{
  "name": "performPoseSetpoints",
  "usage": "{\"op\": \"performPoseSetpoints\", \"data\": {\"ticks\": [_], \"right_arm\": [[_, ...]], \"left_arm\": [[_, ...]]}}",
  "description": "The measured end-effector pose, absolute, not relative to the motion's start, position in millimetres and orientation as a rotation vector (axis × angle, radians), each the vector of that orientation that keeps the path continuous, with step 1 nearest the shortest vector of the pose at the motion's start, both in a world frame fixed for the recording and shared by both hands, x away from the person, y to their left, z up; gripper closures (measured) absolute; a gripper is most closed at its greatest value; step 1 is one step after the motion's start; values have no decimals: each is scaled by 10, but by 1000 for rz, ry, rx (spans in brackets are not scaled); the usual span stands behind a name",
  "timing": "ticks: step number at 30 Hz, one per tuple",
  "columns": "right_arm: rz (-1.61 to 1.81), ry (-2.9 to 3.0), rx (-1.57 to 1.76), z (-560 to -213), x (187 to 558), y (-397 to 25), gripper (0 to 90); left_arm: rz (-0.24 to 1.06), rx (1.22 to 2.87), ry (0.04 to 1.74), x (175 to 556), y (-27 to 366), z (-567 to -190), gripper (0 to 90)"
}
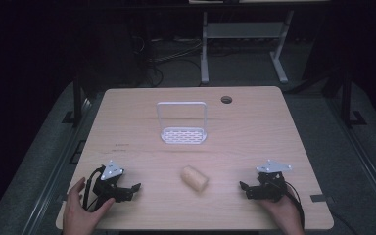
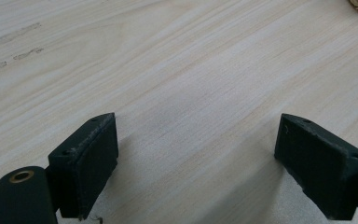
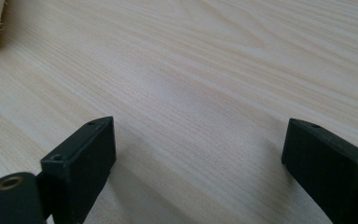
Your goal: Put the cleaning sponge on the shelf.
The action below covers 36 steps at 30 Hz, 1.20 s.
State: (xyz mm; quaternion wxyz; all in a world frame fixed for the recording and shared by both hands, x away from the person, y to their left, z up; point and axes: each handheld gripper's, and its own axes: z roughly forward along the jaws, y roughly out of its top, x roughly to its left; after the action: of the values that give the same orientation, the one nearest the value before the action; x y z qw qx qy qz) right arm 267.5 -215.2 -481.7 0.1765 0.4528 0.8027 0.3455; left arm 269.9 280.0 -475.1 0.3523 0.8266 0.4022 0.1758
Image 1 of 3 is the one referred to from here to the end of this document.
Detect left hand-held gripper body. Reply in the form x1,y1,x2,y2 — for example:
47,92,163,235
91,159,135,211

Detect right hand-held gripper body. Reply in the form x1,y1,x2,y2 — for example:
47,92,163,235
254,159,294,203

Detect white slotted rack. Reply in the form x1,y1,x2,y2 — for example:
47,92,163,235
156,101,209,145

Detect person's right hand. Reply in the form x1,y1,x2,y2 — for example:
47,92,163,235
259,190,305,235

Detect person's left hand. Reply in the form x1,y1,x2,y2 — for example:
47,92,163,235
62,177,117,235

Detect grey tape strip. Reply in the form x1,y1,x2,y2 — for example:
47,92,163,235
309,193,328,204

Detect black metal stand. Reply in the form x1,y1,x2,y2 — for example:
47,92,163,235
338,70,368,129
61,72,87,127

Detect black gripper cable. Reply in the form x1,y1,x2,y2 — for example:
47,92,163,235
283,180,306,230
82,165,107,212

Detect bundle of floor cables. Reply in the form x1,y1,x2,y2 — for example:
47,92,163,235
129,34,204,88

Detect white metal desk frame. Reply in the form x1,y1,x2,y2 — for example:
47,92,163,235
200,9,296,86

